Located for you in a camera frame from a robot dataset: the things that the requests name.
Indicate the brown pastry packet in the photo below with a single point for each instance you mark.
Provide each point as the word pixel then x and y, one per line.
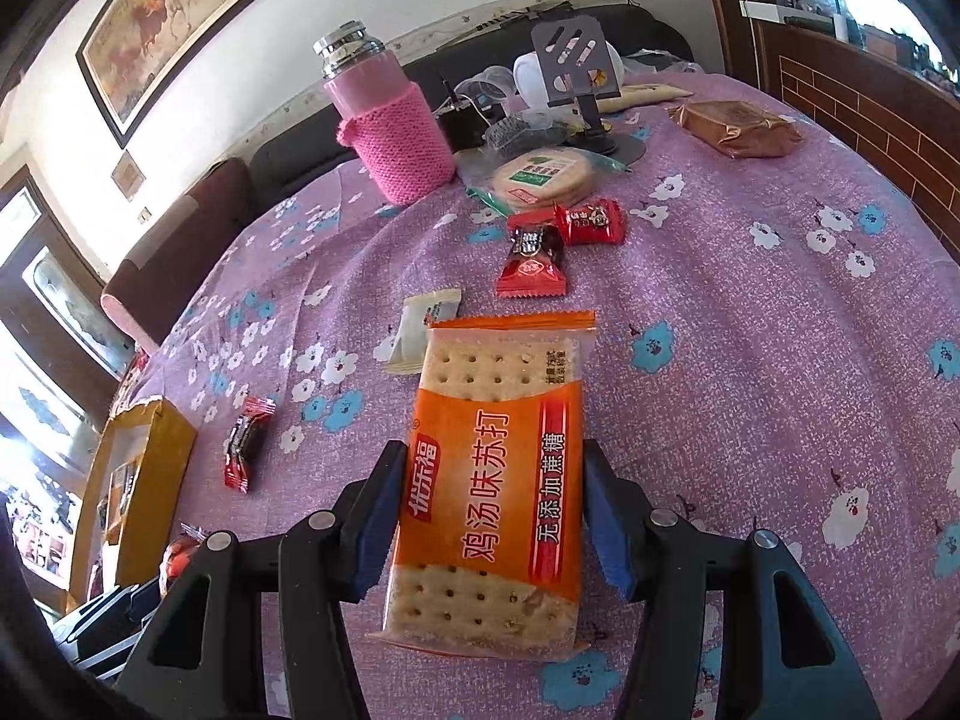
pixel 739 127

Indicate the dark mesh scrubber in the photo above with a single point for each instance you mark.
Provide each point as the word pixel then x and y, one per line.
pixel 521 133

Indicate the wall switch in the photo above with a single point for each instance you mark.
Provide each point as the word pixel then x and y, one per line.
pixel 145 215

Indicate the wooden glass door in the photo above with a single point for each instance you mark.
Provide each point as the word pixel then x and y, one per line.
pixel 52 330

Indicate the small white snack packet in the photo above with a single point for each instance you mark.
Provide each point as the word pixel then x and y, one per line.
pixel 416 330

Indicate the red black candy bar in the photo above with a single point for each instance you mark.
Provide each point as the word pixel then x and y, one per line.
pixel 247 446

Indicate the pink knit sleeve thermos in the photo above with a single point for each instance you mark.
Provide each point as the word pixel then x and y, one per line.
pixel 390 127

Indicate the grey phone stand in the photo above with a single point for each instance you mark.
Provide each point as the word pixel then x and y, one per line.
pixel 574 60

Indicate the red picture candy packet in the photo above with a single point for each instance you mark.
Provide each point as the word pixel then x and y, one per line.
pixel 592 221

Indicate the white plastic jar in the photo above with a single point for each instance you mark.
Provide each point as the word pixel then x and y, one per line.
pixel 529 75

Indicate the round cracker packet green label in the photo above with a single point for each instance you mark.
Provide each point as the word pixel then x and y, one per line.
pixel 540 176

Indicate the yellow taped white box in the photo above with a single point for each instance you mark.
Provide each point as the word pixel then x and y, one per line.
pixel 161 457

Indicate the orange cracker packet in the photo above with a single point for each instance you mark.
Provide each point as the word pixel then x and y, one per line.
pixel 480 465

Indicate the purple floral tablecloth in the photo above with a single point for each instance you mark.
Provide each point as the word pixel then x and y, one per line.
pixel 750 390

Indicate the clear plastic cup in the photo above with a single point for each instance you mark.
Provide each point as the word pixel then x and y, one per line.
pixel 487 86

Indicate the black sofa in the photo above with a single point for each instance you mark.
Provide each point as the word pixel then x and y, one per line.
pixel 300 150

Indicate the small wall frame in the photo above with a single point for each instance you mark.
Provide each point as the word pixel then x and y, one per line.
pixel 127 175

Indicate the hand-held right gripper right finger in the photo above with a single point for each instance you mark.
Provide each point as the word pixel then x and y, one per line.
pixel 609 529

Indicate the red brown candy packet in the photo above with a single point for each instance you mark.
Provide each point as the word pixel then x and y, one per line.
pixel 532 266

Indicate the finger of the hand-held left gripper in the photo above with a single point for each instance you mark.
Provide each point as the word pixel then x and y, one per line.
pixel 112 656
pixel 112 607

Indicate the framed wall painting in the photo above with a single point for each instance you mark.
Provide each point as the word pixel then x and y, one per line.
pixel 172 22

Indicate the orange red snack packet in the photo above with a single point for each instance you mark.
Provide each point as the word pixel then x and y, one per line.
pixel 182 551

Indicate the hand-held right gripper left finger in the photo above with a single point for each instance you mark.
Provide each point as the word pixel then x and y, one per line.
pixel 375 521

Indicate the brown armchair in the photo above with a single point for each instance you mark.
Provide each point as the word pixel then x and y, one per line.
pixel 180 240

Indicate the beige long pouch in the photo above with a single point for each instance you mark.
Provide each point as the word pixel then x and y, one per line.
pixel 652 92

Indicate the wooden cabinet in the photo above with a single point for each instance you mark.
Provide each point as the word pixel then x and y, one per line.
pixel 862 105

